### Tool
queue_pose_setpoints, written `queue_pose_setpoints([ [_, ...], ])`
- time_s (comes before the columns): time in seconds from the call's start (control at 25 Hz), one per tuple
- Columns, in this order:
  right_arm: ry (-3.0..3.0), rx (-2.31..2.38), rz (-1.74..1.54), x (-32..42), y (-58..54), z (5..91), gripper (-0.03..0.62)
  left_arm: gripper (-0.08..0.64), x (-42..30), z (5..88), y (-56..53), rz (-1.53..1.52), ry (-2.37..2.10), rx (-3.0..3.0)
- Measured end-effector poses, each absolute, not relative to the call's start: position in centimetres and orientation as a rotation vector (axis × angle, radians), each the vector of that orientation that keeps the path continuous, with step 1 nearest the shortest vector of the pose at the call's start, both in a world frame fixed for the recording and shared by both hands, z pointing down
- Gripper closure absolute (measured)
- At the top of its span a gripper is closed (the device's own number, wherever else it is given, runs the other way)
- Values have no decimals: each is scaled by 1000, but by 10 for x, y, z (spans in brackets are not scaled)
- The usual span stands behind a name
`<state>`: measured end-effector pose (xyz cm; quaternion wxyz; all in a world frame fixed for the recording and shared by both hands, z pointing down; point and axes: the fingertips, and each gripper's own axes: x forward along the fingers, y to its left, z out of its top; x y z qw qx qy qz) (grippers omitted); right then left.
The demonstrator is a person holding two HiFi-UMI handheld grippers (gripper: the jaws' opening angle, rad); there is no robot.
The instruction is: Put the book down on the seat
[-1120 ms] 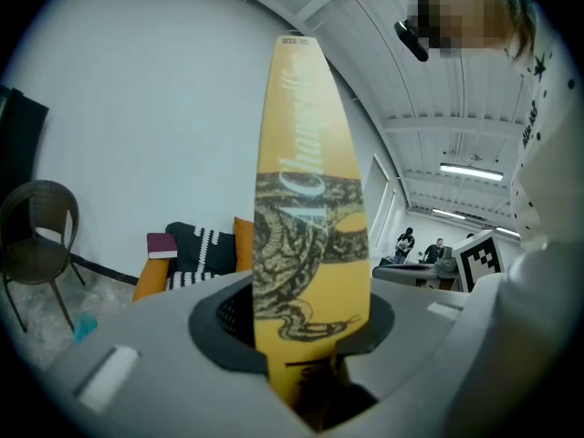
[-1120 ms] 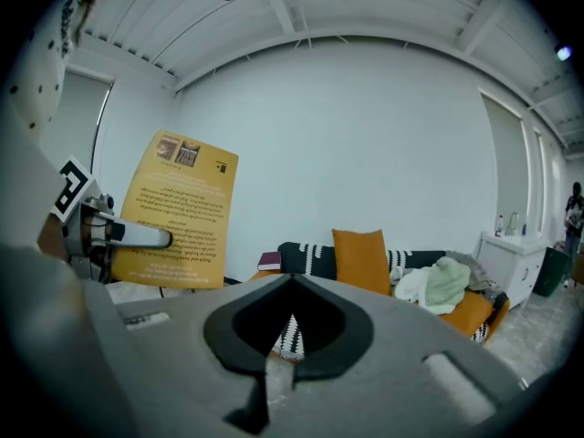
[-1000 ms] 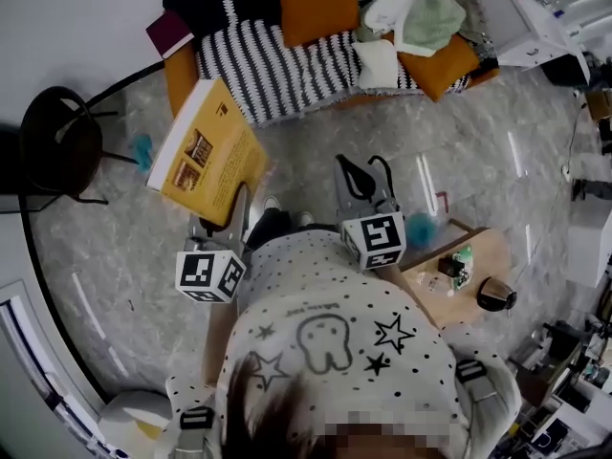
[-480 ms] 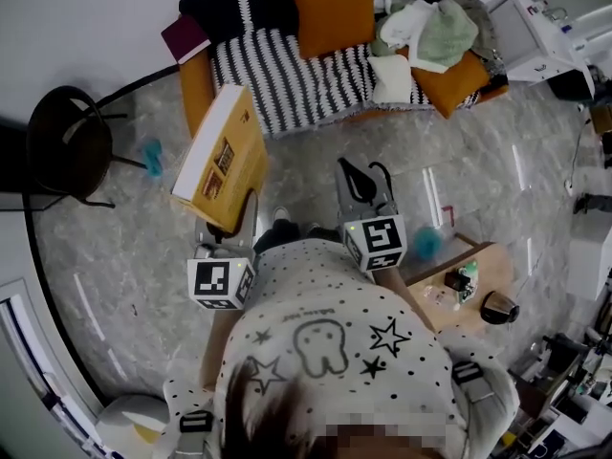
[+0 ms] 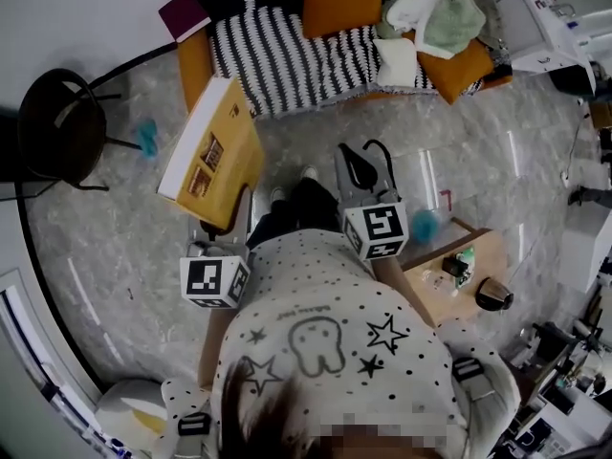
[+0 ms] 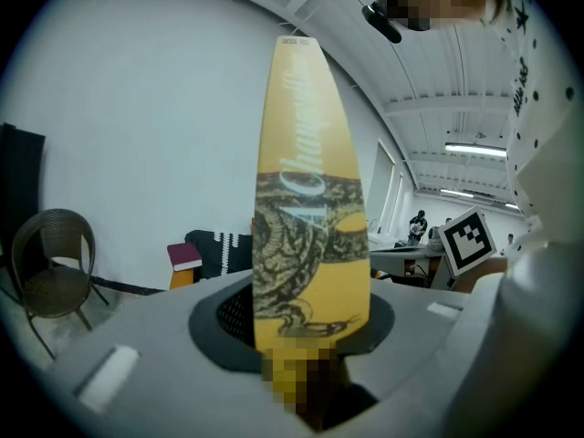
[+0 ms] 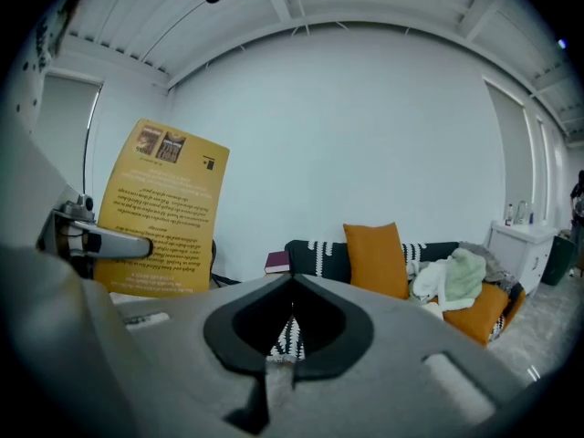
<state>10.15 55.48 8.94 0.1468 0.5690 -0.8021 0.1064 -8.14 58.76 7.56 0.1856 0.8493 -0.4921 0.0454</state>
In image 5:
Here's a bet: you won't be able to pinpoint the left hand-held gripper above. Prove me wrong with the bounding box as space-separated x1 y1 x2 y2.
180 187 254 310

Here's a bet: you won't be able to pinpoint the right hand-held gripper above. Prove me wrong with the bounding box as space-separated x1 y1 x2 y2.
335 143 410 262

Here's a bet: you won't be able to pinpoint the yellow book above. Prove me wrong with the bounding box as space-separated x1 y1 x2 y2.
156 76 266 231

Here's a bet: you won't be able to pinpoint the person's right forearm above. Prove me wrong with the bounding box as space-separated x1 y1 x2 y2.
370 255 436 327

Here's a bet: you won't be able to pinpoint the person's left forearm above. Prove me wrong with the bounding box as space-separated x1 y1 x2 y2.
198 303 240 391

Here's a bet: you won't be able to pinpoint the black white patterned book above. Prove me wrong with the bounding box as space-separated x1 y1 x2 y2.
179 0 513 117

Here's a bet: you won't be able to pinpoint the maroon book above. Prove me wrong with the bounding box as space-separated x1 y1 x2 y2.
157 0 213 44

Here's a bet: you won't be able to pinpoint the person's black trousers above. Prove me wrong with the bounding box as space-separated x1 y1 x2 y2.
248 178 340 248

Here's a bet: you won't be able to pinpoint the teal fluffy duster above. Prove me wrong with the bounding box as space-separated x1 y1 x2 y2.
136 118 159 160

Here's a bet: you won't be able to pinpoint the white pillow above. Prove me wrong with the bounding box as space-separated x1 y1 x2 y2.
372 37 425 88

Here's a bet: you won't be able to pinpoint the black power adapter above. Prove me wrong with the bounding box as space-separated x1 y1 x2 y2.
442 254 468 276

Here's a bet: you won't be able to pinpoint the clear plastic bottle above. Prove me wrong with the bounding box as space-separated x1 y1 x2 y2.
423 270 460 298

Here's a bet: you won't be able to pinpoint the green and white box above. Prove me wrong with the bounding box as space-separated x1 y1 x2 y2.
453 247 477 289

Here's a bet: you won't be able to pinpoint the small orange cushion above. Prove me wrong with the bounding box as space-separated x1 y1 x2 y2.
416 38 496 106

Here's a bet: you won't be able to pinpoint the wooden table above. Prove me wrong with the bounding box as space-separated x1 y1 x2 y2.
400 217 509 327

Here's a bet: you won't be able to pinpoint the large orange cushion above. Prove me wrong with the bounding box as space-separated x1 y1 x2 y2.
298 0 383 40

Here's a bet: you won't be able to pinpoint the dark metal jug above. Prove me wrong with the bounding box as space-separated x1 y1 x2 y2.
476 277 515 311

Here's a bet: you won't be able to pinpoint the green and white blanket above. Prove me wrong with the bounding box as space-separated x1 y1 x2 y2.
375 0 488 60

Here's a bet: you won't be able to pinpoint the black chair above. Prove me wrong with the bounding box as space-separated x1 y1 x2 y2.
16 68 142 191

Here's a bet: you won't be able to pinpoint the grey round pouf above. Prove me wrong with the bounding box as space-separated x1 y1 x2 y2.
94 378 168 448

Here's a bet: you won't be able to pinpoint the grey knitted throw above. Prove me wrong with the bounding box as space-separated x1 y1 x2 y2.
461 0 514 66

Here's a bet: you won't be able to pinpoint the white cabinet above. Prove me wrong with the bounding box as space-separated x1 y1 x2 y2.
492 0 612 74

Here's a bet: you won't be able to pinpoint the cardboard box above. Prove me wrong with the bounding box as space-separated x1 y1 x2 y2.
588 101 612 128

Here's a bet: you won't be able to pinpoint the black cable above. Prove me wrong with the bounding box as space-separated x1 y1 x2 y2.
362 139 396 195

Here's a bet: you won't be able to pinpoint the grey harness strap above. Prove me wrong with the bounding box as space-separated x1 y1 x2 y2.
177 411 213 448
451 357 496 401

